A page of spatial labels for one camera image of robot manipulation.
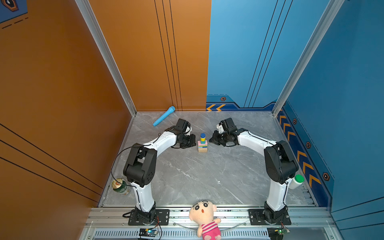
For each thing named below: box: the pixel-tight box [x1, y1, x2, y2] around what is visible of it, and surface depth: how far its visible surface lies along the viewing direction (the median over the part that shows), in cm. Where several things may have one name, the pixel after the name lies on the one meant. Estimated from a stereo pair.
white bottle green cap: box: [289, 174, 305, 190], surface depth 78 cm
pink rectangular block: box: [197, 140, 208, 146], surface depth 95 cm
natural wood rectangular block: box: [198, 148, 208, 153], surface depth 98 cm
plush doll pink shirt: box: [189, 200, 222, 240], surface depth 69 cm
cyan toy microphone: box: [152, 106, 176, 127], surface depth 118 cm
